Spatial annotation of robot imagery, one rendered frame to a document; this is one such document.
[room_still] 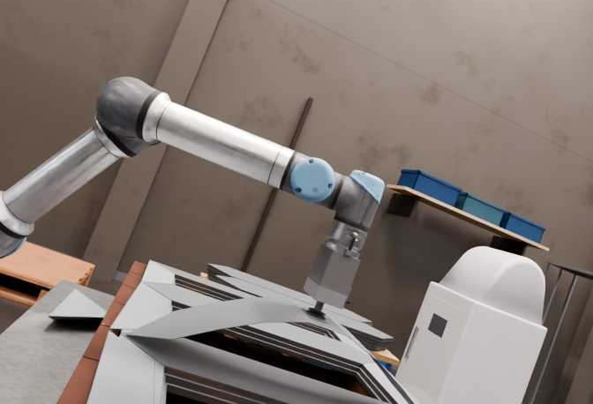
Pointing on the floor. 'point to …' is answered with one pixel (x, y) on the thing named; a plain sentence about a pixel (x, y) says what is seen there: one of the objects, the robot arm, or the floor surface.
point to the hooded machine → (478, 331)
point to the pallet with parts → (41, 271)
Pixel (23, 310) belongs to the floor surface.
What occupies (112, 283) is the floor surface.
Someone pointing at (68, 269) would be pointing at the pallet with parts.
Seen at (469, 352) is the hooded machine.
